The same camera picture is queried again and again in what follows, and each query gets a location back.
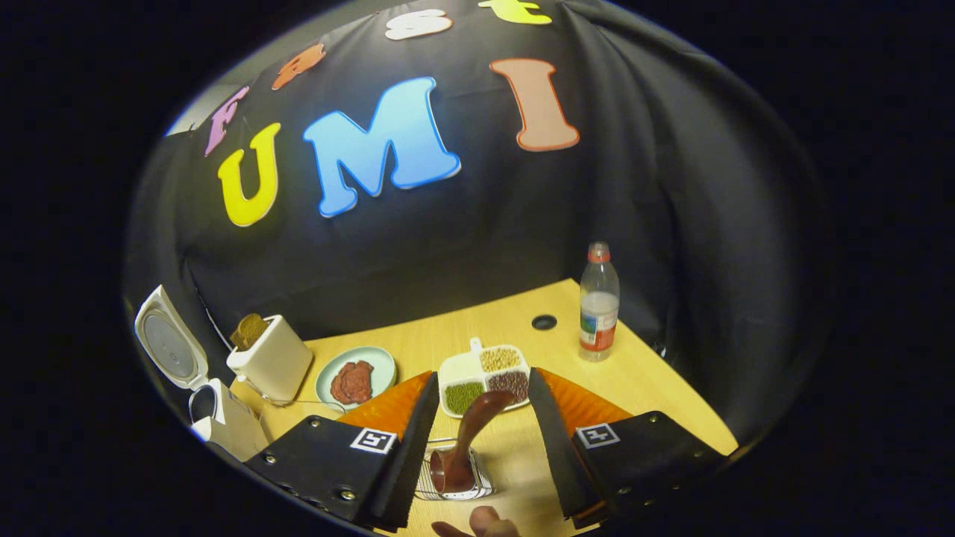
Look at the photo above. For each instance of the pale green plate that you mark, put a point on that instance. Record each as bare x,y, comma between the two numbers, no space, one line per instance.
380,362

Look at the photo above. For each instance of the red meat slice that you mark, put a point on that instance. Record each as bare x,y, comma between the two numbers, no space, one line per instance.
364,377
342,386

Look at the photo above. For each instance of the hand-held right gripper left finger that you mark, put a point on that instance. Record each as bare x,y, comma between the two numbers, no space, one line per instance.
414,447

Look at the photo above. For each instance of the clear plastic water bottle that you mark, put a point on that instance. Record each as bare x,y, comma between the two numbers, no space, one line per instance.
599,313

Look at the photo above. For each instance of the white toaster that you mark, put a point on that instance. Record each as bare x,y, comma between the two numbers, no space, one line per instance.
276,365

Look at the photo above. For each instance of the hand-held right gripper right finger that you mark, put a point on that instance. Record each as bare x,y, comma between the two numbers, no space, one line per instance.
556,447

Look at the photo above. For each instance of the white divided bean dish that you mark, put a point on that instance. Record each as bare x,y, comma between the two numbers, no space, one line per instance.
466,369

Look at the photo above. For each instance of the brown toast slice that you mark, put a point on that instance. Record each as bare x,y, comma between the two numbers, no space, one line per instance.
257,327
240,337

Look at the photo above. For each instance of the white rice cooker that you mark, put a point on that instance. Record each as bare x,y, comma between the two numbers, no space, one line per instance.
224,425

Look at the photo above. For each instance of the dark wooden spoon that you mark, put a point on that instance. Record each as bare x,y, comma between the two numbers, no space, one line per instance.
470,432

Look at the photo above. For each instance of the black table grommet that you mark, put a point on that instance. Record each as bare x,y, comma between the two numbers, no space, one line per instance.
544,322

